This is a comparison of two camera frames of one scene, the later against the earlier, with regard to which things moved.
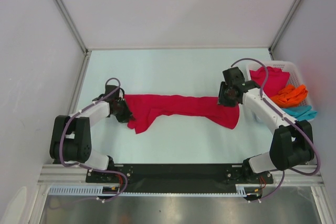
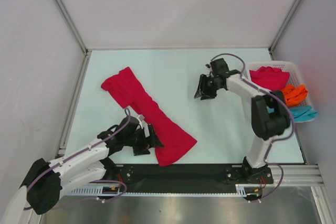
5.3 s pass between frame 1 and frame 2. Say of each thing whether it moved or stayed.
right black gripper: moved
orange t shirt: stayed
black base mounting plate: stayed
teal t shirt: stayed
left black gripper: moved
